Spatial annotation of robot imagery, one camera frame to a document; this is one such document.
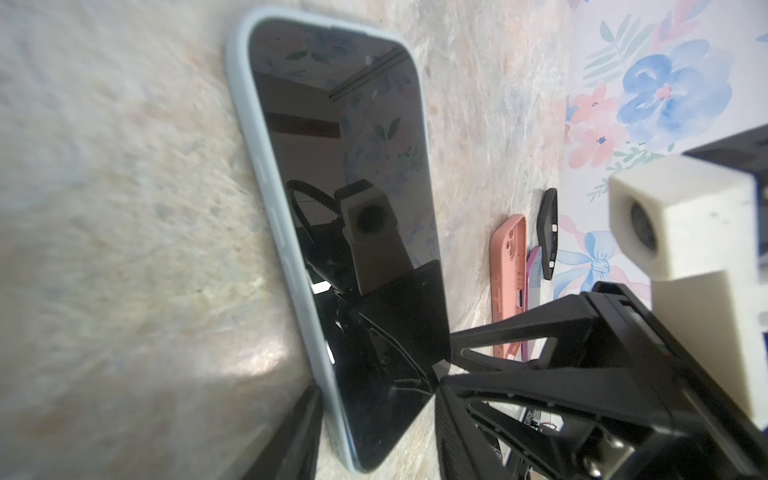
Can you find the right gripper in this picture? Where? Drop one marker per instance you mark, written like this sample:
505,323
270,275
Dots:
643,409

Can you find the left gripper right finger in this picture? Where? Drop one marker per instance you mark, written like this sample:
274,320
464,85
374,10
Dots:
463,452

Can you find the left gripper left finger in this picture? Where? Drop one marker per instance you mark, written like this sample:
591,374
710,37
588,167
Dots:
292,452

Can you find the black phone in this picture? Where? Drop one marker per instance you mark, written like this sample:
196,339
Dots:
360,180

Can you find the light blue phone case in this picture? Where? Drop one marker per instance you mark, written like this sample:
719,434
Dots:
282,240

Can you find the pink phone case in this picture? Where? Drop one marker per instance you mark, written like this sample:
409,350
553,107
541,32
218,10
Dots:
508,268

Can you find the black phone case right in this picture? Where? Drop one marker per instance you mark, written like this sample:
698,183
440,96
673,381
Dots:
547,231

